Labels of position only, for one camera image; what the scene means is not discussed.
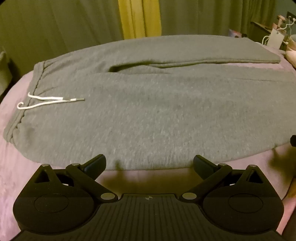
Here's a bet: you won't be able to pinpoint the yellow curtain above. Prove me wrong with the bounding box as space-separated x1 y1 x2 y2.
118 0 162 40

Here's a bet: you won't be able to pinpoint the wooden side shelf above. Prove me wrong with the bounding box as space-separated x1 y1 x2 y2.
251 21 289 42

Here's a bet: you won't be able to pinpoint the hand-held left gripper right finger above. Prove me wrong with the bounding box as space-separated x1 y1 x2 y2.
179 155 265 204

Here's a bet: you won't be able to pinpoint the grey sweat pants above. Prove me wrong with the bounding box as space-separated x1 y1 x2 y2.
3 35 296 172

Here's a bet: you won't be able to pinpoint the white box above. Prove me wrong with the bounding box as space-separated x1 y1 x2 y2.
268 29 285 50

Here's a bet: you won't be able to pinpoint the white cable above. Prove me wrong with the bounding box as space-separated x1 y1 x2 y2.
262 19 296 45

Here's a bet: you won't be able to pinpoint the pink printed bag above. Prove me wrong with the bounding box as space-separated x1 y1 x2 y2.
229 29 248 38

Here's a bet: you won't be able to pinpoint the pale pink pillow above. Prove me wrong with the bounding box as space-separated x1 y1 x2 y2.
285 50 296 68

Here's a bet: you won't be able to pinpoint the pink bed blanket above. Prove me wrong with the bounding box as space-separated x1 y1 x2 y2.
0 44 296 241

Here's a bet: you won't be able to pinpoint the green curtain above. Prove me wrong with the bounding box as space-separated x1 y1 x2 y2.
0 0 125 77
159 0 278 39

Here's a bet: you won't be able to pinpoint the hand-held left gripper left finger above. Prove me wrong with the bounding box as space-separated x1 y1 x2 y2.
33 154 117 204

